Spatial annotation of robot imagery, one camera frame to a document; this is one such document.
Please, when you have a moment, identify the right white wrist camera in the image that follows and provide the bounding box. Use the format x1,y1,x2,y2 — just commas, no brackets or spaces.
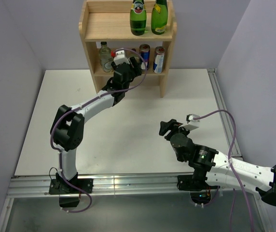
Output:
179,114,200,131

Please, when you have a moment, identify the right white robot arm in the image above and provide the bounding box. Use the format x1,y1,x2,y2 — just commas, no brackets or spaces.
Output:
159,119,276,207

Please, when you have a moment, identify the aluminium frame rail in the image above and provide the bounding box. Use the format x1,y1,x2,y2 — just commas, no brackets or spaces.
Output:
6,170,261,199
207,69,243,160

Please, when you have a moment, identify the green bottle yellow label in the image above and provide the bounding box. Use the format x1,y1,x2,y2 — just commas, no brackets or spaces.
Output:
151,0,168,35

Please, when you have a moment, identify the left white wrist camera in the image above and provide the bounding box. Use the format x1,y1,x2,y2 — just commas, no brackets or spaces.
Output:
111,50,130,66

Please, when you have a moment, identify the green bottle red label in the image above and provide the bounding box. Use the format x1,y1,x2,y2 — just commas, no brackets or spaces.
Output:
130,0,147,36

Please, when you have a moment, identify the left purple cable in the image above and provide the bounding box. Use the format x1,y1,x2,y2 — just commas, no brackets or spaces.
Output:
50,48,148,213

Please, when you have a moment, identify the aluminium frame rail right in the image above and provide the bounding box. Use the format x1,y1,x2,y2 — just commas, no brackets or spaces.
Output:
207,69,243,160

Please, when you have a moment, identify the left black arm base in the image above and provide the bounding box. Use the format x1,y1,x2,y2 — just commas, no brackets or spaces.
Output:
48,178,93,209

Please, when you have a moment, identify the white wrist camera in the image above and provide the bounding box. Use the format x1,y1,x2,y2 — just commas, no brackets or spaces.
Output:
111,50,130,66
179,114,200,131

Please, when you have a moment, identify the blue Red Bull can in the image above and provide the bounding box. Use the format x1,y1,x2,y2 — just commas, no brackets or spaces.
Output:
139,44,150,70

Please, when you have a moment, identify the silver Red Bull can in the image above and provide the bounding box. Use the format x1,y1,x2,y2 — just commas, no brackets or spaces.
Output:
153,46,165,73

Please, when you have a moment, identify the aluminium frame rail front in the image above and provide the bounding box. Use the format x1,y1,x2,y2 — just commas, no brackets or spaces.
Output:
6,170,261,199

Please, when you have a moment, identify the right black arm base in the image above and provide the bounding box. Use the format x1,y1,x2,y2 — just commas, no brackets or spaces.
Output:
177,174,220,208

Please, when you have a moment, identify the wooden two-tier shelf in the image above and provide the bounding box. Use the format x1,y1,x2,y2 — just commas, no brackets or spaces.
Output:
79,0,177,97

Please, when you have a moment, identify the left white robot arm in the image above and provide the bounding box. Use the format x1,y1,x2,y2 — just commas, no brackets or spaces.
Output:
50,57,142,193

